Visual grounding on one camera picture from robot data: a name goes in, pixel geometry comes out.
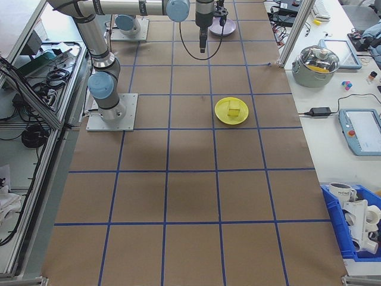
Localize large white plastic pipe part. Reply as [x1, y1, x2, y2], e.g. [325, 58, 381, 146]
[341, 198, 370, 248]

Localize white keyboard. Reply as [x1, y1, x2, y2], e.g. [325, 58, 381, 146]
[311, 0, 332, 22]

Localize V-shaped metal bar frame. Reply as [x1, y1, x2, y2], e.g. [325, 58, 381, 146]
[0, 0, 90, 279]

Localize grey metal box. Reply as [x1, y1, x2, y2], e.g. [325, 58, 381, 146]
[20, 29, 43, 57]

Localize black coiled cable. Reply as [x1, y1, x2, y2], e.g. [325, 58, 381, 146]
[21, 123, 49, 149]

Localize glass pot lid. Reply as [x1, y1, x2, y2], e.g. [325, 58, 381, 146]
[299, 45, 341, 74]

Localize white crumpled cloth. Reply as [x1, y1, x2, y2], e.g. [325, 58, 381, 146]
[0, 164, 22, 222]

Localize purple plastic plate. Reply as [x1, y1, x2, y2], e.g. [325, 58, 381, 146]
[208, 19, 238, 37]

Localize green circuit board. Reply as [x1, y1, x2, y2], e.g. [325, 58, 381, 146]
[17, 48, 74, 79]

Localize black power adapter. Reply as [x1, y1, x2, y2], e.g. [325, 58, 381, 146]
[309, 107, 332, 117]

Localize slanted aluminium post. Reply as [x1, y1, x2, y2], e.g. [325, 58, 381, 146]
[276, 0, 316, 69]

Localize white printed mug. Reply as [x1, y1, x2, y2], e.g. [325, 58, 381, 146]
[329, 182, 357, 204]

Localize blue plastic bin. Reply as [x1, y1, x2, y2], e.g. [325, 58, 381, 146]
[320, 184, 381, 263]

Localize black power adapter cable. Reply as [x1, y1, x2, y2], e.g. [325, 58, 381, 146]
[297, 94, 381, 117]

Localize yellow object inside pot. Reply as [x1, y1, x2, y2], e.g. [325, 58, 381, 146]
[306, 64, 331, 74]

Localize white square base plate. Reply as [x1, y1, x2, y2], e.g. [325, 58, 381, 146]
[110, 18, 149, 42]
[86, 93, 139, 132]

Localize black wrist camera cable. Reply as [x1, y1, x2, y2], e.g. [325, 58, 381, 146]
[178, 17, 226, 61]

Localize black flat electronics box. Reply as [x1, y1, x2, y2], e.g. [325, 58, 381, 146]
[275, 14, 296, 27]
[278, 2, 301, 15]

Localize steel cooking pot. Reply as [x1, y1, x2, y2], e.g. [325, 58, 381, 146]
[291, 59, 339, 88]

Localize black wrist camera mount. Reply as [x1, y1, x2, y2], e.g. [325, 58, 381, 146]
[214, 0, 229, 27]

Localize white pipe fitting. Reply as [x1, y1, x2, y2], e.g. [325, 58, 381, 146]
[364, 205, 381, 231]

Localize light blue teach pendant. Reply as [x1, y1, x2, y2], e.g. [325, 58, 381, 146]
[318, 38, 363, 71]
[338, 108, 381, 157]

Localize blue grey cloth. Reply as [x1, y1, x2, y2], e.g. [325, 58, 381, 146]
[357, 23, 381, 55]

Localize black cable bundle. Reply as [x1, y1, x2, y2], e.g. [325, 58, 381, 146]
[45, 67, 73, 88]

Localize yellow plastic plate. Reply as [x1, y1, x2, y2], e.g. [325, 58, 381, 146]
[214, 97, 249, 126]

